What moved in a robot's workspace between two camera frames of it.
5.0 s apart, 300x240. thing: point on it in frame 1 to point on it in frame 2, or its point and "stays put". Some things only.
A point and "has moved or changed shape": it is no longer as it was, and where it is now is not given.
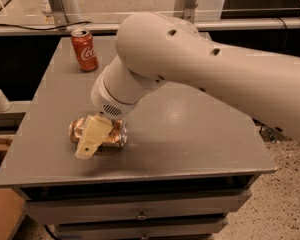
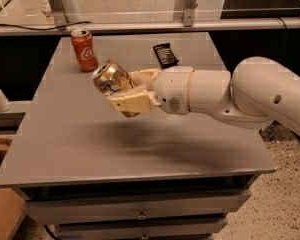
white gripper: x=105 y=103 to x=171 y=88
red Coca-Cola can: x=85 y=50 stays put
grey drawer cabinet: x=189 y=163 stays put
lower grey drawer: x=154 y=230 stays put
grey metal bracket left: x=56 y=4 stays put
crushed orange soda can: x=116 y=137 has moved or changed shape
